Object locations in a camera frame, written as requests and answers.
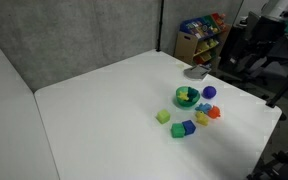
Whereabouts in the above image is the yellow rubber toy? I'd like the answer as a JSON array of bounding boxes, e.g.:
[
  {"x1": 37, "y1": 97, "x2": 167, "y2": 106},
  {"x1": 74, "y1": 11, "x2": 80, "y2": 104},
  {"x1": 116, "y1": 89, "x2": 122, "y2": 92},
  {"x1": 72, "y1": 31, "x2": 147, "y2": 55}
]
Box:
[{"x1": 195, "y1": 110, "x2": 210, "y2": 127}]

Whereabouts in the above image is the green plastic bowl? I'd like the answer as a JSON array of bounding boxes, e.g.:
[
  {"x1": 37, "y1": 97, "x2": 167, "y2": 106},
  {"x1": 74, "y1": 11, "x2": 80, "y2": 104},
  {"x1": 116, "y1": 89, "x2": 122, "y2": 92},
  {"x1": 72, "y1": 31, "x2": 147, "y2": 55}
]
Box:
[{"x1": 175, "y1": 85, "x2": 202, "y2": 110}]

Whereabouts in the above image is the lime green cube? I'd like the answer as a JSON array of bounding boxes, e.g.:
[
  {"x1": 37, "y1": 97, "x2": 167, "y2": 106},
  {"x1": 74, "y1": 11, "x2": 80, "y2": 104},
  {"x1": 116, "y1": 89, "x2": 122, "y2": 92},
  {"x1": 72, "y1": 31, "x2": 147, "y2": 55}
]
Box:
[{"x1": 155, "y1": 109, "x2": 171, "y2": 125}]

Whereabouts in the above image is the yellow star toy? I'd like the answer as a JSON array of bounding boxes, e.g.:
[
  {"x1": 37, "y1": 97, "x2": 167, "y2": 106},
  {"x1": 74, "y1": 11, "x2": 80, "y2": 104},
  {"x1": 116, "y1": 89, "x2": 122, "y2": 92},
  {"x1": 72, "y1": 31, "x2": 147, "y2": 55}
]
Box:
[{"x1": 177, "y1": 90, "x2": 190, "y2": 102}]

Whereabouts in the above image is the dark teal toy block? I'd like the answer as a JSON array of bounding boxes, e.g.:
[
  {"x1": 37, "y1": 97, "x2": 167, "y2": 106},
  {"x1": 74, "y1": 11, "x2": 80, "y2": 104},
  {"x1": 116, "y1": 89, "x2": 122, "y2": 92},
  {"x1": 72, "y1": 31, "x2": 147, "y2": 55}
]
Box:
[{"x1": 187, "y1": 87, "x2": 200, "y2": 101}]

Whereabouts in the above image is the blue cube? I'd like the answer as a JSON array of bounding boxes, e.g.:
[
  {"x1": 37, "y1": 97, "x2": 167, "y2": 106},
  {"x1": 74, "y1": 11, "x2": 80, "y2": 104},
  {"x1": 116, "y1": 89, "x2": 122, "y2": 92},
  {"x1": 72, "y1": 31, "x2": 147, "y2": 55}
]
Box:
[{"x1": 181, "y1": 119, "x2": 197, "y2": 136}]

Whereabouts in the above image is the light blue rubber toy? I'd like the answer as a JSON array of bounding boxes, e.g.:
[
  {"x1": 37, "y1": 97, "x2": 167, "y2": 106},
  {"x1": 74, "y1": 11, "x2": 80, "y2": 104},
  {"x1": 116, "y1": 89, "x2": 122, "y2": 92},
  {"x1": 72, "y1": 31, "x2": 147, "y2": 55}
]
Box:
[{"x1": 194, "y1": 102, "x2": 213, "y2": 114}]

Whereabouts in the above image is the wooden toy bin shelf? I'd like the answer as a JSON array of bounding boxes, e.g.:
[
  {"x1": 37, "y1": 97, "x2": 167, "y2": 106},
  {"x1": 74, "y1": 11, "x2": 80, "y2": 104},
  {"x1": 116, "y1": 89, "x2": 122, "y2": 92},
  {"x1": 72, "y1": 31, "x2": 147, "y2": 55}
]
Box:
[{"x1": 174, "y1": 12, "x2": 232, "y2": 68}]

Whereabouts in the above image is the purple-blue ball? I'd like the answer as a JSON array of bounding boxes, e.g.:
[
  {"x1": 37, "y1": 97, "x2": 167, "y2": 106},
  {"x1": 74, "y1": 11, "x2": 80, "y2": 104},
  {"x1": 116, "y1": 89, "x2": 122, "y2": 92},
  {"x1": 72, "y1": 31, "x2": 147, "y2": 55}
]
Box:
[{"x1": 202, "y1": 85, "x2": 217, "y2": 100}]

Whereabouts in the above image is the thin black stand pole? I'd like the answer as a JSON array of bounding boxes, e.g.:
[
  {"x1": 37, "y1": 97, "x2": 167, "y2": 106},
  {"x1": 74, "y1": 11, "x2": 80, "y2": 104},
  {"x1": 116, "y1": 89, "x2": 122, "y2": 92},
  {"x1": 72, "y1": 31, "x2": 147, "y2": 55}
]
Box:
[{"x1": 155, "y1": 0, "x2": 165, "y2": 53}]

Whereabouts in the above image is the orange rubber toy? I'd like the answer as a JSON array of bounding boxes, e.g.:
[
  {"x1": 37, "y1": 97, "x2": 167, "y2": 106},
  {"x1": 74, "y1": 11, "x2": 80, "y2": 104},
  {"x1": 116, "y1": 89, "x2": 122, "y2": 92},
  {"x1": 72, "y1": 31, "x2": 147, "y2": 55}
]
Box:
[{"x1": 206, "y1": 105, "x2": 222, "y2": 120}]

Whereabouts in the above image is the black office chair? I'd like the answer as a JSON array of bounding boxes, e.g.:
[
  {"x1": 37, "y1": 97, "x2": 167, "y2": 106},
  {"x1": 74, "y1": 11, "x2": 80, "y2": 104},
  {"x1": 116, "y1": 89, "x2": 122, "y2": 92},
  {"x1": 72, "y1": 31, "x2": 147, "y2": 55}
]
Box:
[{"x1": 218, "y1": 11, "x2": 287, "y2": 88}]

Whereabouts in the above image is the thick black tripod pole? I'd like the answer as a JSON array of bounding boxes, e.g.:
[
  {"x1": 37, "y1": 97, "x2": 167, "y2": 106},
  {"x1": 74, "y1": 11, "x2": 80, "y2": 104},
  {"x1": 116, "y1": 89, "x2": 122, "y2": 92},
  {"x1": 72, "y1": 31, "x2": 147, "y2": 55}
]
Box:
[{"x1": 265, "y1": 64, "x2": 288, "y2": 108}]

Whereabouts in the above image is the gray metal mount plate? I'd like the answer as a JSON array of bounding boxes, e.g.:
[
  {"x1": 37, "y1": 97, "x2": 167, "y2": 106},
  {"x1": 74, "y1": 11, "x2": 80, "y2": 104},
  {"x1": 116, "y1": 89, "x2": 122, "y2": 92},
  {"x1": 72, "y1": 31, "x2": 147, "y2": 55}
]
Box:
[{"x1": 183, "y1": 64, "x2": 212, "y2": 82}]

